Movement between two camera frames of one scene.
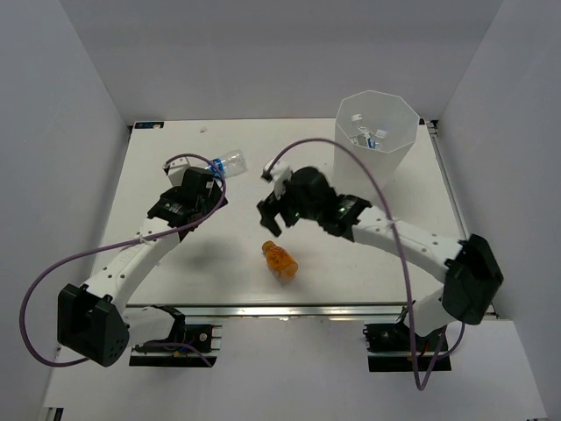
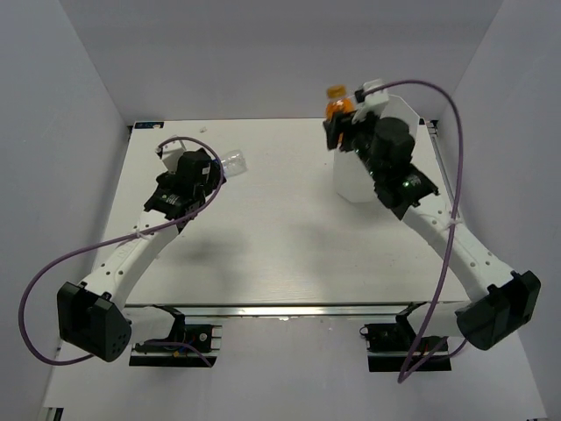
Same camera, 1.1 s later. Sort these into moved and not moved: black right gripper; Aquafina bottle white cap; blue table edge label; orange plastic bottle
Moved: orange plastic bottle; black right gripper
Not moved: blue table edge label; Aquafina bottle white cap
